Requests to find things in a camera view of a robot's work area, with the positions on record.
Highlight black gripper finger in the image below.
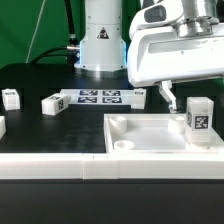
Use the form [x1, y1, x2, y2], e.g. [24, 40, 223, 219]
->
[159, 80, 177, 113]

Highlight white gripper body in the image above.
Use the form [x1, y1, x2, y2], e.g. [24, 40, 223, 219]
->
[127, 24, 224, 87]

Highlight white square tabletop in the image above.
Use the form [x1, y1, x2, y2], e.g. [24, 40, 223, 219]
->
[103, 114, 224, 154]

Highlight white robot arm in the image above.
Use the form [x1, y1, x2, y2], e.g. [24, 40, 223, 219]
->
[76, 0, 224, 112]

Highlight fiducial tag sheet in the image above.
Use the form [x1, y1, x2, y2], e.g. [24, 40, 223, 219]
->
[61, 89, 133, 105]

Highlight white obstacle fence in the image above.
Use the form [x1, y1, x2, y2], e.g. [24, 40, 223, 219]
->
[0, 153, 224, 180]

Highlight black cables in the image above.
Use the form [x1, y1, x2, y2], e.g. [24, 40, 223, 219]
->
[29, 0, 81, 65]

